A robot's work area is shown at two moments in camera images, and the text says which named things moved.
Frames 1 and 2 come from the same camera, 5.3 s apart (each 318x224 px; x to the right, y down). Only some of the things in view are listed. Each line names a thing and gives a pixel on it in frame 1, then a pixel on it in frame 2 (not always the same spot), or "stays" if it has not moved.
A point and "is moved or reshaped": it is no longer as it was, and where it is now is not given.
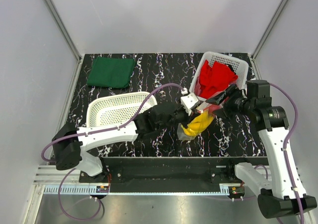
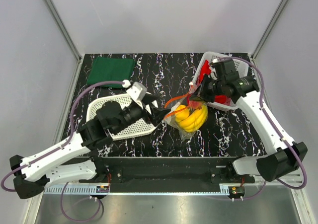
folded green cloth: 111,72 stays
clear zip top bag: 202,120 is moved or reshaped
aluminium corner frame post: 59,21 stays
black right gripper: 231,91 to 200,93
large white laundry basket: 240,67 stays
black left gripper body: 179,116 to 136,112
